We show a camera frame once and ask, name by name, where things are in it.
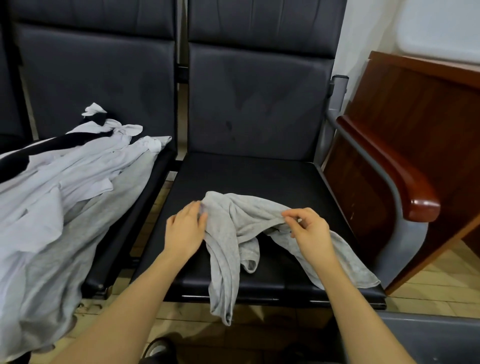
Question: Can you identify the person's right hand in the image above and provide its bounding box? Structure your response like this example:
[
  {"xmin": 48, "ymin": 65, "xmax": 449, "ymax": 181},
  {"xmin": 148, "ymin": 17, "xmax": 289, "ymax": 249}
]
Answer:
[{"xmin": 281, "ymin": 207, "xmax": 339, "ymax": 268}]

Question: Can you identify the person's black shoe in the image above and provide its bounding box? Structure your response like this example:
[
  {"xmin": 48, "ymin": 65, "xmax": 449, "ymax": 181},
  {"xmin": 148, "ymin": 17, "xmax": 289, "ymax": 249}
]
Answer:
[{"xmin": 141, "ymin": 336, "xmax": 179, "ymax": 364}]

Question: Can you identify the black leather bench seat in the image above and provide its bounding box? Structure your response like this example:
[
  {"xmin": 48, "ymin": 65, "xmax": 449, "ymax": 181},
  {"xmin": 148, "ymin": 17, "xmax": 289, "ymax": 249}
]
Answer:
[
  {"xmin": 0, "ymin": 0, "xmax": 183, "ymax": 299},
  {"xmin": 133, "ymin": 0, "xmax": 388, "ymax": 310}
]

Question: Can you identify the person's left forearm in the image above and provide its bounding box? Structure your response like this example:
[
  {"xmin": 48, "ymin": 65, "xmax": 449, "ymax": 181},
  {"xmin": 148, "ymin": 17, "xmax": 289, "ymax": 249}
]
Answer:
[{"xmin": 51, "ymin": 251, "xmax": 193, "ymax": 364}]

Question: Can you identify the grey t-shirt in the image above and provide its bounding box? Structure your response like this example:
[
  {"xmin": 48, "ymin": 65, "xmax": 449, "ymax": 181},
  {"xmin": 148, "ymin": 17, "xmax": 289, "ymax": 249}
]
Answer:
[{"xmin": 195, "ymin": 190, "xmax": 382, "ymax": 327}]

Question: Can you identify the pile of clothes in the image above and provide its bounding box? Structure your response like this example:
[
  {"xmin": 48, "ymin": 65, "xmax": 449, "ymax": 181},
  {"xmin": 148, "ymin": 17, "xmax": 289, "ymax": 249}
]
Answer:
[{"xmin": 0, "ymin": 102, "xmax": 174, "ymax": 363}]

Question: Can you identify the person's right forearm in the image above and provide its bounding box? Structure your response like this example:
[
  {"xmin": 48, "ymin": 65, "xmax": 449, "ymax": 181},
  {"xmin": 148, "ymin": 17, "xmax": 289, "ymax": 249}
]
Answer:
[{"xmin": 313, "ymin": 255, "xmax": 411, "ymax": 364}]

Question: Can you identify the brown wooden bench armrest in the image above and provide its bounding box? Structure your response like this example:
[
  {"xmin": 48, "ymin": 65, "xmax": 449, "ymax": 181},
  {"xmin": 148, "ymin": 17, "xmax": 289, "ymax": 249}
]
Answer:
[{"xmin": 335, "ymin": 113, "xmax": 443, "ymax": 224}]

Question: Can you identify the person's left hand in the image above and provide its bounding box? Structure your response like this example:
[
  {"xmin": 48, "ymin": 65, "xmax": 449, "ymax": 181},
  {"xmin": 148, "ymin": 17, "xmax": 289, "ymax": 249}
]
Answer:
[{"xmin": 162, "ymin": 200, "xmax": 210, "ymax": 261}]

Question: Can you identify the white plastic tray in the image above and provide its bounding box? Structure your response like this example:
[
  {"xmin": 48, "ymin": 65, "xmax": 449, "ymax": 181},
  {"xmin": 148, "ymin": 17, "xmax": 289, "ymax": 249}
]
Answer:
[{"xmin": 393, "ymin": 0, "xmax": 480, "ymax": 68}]

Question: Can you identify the grey plastic storage bin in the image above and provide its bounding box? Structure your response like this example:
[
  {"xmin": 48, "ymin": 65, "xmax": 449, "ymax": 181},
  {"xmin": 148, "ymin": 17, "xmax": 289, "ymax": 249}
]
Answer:
[{"xmin": 373, "ymin": 310, "xmax": 480, "ymax": 364}]

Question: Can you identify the brown wooden desk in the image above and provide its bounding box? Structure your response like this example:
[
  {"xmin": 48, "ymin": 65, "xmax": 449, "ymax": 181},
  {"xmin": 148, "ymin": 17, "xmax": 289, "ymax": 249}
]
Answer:
[{"xmin": 321, "ymin": 50, "xmax": 480, "ymax": 295}]

